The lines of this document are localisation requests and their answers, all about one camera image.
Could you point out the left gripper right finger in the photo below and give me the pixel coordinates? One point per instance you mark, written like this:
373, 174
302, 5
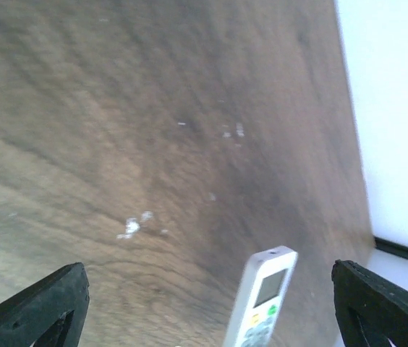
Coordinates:
370, 310

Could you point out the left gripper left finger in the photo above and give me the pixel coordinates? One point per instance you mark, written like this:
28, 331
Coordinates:
51, 312

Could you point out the white remote control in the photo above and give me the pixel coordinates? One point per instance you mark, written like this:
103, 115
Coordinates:
260, 296

